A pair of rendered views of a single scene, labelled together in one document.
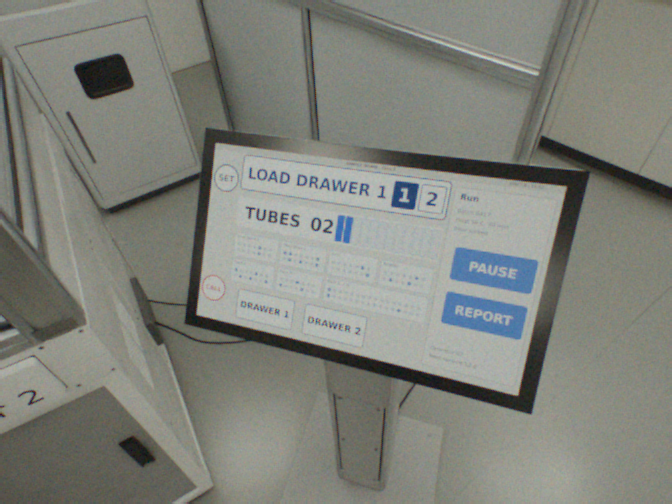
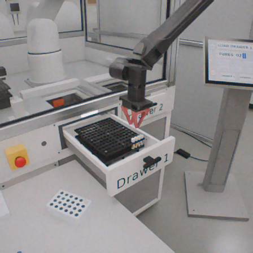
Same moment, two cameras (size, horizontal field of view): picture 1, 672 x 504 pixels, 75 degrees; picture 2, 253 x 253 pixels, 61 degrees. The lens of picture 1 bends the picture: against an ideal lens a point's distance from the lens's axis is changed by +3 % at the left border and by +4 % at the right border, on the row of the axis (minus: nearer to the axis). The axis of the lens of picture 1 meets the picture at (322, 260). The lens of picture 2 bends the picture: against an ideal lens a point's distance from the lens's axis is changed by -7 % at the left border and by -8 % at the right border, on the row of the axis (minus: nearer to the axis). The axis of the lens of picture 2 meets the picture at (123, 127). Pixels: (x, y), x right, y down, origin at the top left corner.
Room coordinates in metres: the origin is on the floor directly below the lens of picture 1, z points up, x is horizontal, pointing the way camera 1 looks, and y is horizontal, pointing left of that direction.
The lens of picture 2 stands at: (-0.65, 0.96, 1.35)
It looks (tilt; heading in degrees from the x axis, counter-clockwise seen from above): 29 degrees down; 347
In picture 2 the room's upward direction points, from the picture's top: straight up
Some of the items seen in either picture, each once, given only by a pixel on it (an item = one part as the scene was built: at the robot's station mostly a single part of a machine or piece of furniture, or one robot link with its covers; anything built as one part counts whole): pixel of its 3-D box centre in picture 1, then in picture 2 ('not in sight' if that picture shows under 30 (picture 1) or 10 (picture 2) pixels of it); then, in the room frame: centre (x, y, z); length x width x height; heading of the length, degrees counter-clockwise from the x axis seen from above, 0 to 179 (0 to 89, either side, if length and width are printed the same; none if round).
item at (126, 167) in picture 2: not in sight; (143, 164); (-0.08, 0.76, 0.87); 0.29 x 0.02 x 0.11; 115
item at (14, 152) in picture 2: not in sight; (17, 157); (0.05, 1.19, 0.88); 0.07 x 0.05 x 0.07; 115
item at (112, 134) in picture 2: not in sight; (108, 140); (0.10, 0.84, 0.87); 0.22 x 0.18 x 0.06; 25
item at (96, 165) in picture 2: not in sight; (107, 140); (0.11, 0.85, 0.86); 0.40 x 0.26 x 0.06; 25
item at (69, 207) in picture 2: not in sight; (69, 206); (-0.13, 1.02, 0.78); 0.12 x 0.08 x 0.04; 53
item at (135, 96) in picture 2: not in sight; (136, 93); (0.02, 0.76, 1.08); 0.10 x 0.07 x 0.07; 25
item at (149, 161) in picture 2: not in sight; (149, 160); (-0.11, 0.75, 0.91); 0.07 x 0.04 x 0.01; 115
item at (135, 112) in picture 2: not in sight; (135, 114); (0.01, 0.76, 1.01); 0.07 x 0.07 x 0.09; 25
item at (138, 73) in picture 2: not in sight; (135, 74); (0.02, 0.76, 1.15); 0.07 x 0.06 x 0.07; 36
